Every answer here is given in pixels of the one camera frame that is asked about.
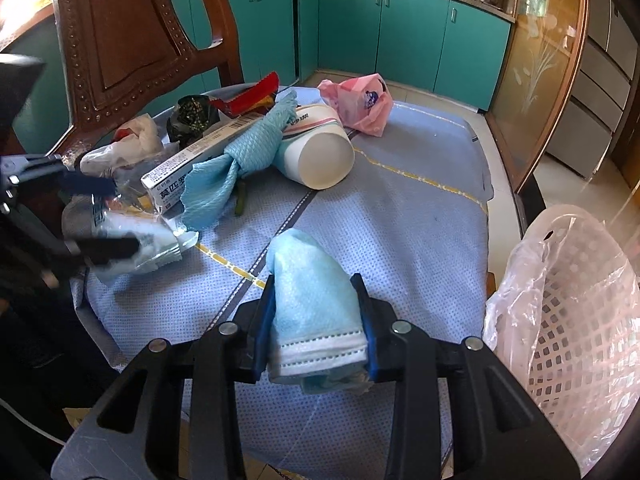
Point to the pink plastic bag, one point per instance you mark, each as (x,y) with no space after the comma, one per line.
(360,110)

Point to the red snack wrapper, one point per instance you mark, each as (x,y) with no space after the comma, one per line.
(250,95)

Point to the white medicine box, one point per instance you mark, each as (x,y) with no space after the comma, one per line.
(175,175)

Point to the blue quilted blanket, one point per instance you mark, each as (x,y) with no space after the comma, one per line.
(400,210)

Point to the teal kitchen base cabinets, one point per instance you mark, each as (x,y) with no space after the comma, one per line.
(410,30)

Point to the teal waffle cloth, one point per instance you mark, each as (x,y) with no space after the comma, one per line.
(250,150)

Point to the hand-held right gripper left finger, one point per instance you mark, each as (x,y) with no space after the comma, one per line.
(262,332)

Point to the silver refrigerator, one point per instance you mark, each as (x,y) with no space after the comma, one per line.
(600,85)

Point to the white plastic bag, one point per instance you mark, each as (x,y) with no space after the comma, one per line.
(145,132)

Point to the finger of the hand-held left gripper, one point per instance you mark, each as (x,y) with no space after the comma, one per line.
(110,249)
(90,186)

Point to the wood framed glass door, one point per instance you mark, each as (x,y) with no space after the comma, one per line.
(540,60)

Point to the dark green bag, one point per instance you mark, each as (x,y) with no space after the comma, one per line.
(192,115)

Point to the blue face mask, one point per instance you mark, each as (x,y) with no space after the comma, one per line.
(310,300)

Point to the silver white foil packet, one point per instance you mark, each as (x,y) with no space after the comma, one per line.
(155,239)

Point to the carved wooden chair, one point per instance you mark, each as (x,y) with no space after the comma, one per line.
(125,35)

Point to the white lattice waste basket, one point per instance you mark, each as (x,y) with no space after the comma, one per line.
(515,310)

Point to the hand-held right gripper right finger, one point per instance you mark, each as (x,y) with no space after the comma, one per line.
(367,332)

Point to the white paper cup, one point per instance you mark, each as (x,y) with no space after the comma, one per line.
(320,160)

